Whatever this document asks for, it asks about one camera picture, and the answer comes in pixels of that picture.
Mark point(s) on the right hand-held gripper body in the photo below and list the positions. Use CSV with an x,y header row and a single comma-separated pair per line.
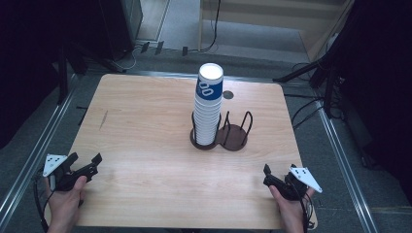
x,y
304,178

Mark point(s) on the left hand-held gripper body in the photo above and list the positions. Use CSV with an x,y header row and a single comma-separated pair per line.
x,y
53,163

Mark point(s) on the stack of paper cups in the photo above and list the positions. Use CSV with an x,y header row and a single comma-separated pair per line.
x,y
205,123

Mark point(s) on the person's right hand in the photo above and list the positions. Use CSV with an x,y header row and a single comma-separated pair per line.
x,y
291,213

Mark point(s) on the person's left hand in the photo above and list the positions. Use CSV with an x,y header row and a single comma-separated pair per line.
x,y
64,207

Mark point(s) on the black metal stand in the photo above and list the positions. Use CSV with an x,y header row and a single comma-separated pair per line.
x,y
62,77

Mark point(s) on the dark round table grommet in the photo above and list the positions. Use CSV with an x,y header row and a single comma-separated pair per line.
x,y
228,94

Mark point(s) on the black tripod stand legs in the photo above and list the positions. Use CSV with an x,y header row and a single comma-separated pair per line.
x,y
304,69

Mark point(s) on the dark cabinet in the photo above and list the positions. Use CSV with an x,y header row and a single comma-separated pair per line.
x,y
120,26

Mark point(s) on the long metal floor rail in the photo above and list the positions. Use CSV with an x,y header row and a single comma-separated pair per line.
x,y
346,168
39,149

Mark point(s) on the light wooden shelf frame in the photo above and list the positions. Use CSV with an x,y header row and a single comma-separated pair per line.
x,y
252,9

